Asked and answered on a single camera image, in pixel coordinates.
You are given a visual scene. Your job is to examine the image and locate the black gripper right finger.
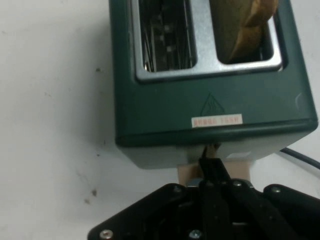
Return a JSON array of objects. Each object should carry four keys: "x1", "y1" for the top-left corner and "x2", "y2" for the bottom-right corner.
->
[{"x1": 215, "y1": 157, "x2": 320, "y2": 240}]

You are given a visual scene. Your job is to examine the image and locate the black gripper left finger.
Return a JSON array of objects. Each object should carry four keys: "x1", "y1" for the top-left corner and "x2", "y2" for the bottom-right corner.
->
[{"x1": 86, "y1": 157, "x2": 227, "y2": 240}]

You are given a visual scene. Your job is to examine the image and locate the beige toaster lever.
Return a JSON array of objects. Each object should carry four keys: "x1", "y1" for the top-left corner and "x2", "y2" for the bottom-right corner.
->
[{"x1": 176, "y1": 159, "x2": 254, "y2": 188}]

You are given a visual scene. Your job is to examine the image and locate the dark green toaster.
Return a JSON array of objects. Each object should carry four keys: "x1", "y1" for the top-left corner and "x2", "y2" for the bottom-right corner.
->
[{"x1": 108, "y1": 0, "x2": 319, "y2": 171}]

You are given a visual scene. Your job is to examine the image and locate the toasted bread slice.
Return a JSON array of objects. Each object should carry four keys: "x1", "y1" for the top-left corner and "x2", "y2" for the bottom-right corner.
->
[{"x1": 227, "y1": 0, "x2": 280, "y2": 64}]

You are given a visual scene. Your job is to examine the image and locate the black toaster power cable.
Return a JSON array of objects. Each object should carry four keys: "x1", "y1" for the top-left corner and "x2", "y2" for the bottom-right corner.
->
[{"x1": 279, "y1": 146, "x2": 320, "y2": 171}]

